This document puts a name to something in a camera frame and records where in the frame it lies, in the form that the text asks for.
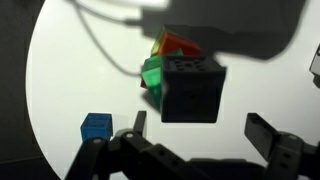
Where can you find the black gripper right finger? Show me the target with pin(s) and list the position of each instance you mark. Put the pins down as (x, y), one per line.
(283, 156)

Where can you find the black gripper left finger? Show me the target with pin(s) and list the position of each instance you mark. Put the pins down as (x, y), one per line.
(133, 156)

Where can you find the black perforated cube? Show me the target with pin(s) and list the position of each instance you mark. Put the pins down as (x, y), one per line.
(191, 90)

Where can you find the blue block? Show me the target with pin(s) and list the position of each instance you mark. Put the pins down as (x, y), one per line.
(96, 126)

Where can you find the green block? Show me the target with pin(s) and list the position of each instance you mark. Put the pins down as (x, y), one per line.
(153, 78)

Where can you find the yellow-green block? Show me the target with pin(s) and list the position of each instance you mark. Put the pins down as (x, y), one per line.
(156, 45)

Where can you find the orange block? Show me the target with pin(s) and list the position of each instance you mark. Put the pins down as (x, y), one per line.
(175, 43)

